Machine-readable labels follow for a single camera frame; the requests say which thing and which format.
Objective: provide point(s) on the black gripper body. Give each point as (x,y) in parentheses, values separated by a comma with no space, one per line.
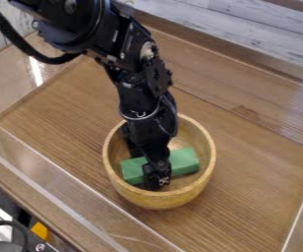
(157,122)

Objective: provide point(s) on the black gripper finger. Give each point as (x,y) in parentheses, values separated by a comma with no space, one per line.
(157,175)
(134,140)

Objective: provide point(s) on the green rectangular block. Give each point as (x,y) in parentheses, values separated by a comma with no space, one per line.
(184,164)

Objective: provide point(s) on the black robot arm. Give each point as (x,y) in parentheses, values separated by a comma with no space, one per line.
(94,28)

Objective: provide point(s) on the brown wooden bowl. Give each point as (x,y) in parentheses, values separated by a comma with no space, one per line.
(187,186)

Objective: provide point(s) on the clear acrylic tray wall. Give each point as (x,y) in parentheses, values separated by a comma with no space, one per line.
(76,211)

